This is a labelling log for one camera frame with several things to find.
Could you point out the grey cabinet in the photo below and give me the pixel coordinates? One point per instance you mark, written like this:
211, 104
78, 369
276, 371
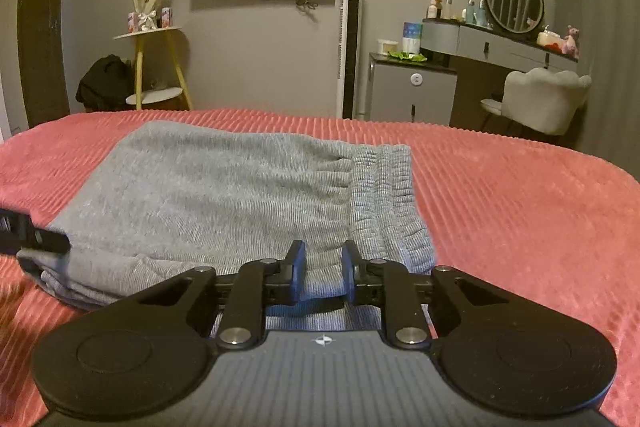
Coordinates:
410, 94

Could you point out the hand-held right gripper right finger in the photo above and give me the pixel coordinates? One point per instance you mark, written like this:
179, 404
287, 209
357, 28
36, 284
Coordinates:
347, 274

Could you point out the grey pants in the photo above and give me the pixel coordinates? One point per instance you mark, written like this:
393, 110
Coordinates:
210, 187

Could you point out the white jar with red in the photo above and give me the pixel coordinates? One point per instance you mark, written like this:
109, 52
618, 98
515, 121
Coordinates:
548, 38

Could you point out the white tower fan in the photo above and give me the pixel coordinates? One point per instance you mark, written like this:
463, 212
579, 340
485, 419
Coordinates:
348, 42

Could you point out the pink teddy bear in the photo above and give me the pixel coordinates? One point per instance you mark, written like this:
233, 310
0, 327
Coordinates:
571, 42

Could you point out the white shell-back chair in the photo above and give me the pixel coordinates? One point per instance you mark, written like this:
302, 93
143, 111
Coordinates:
540, 102

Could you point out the red ribbed blanket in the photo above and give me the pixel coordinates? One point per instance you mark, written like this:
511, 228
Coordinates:
500, 207

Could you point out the yellow-legged side table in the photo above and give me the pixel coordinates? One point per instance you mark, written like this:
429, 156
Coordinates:
139, 67

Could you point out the blue and white tissue pack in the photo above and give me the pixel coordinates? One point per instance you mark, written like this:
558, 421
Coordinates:
412, 38

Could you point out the dark wooden door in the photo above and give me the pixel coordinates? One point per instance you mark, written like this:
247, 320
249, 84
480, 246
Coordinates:
42, 22

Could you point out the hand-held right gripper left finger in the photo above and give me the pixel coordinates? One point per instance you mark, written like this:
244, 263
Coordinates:
299, 268

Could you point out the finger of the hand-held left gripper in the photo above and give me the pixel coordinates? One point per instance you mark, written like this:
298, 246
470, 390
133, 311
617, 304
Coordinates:
47, 239

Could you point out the pink can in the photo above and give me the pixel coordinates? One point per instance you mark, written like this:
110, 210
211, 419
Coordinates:
166, 17
133, 23

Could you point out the green packets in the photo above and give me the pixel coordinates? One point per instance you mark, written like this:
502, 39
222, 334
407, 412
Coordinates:
407, 56

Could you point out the grey curtain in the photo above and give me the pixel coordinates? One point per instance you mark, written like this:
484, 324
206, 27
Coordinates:
595, 7

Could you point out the blue bottle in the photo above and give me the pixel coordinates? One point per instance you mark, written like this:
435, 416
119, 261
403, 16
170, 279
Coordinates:
481, 13
471, 12

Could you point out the grey vanity desk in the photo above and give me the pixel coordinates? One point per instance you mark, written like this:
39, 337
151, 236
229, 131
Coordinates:
480, 42

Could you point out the black bag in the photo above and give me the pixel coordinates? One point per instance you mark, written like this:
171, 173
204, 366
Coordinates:
102, 82

